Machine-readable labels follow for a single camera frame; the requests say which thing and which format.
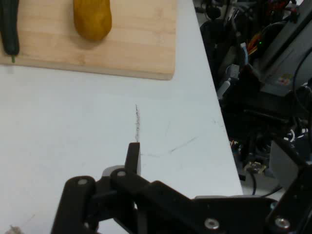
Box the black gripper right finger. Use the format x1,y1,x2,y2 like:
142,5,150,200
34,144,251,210
267,140,312,234

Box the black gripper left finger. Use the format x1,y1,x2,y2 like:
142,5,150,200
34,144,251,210
50,142,156,234

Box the small bare circuit board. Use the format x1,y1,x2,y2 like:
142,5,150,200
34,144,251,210
245,160,268,175

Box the bamboo cutting board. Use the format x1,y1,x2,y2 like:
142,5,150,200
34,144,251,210
0,0,176,81

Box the long dark green cucumber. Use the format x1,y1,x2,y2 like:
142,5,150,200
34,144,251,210
0,0,20,63

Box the thin black floor cable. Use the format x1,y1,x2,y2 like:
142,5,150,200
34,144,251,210
248,170,283,198

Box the black electronics equipment with cables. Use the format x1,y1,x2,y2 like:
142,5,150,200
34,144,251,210
258,0,312,98

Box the orange and yellow wire bundle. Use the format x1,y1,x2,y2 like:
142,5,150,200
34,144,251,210
246,31,263,56

